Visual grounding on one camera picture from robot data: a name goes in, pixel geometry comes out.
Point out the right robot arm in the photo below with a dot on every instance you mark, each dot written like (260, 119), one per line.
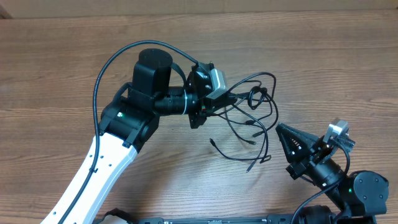
(356, 197)

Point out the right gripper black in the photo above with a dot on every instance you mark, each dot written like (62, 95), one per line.
(296, 153)

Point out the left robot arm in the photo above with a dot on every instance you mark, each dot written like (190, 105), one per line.
(158, 88)

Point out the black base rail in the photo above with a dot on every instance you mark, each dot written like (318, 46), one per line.
(268, 219)

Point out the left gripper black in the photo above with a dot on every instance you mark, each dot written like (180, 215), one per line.
(206, 107)

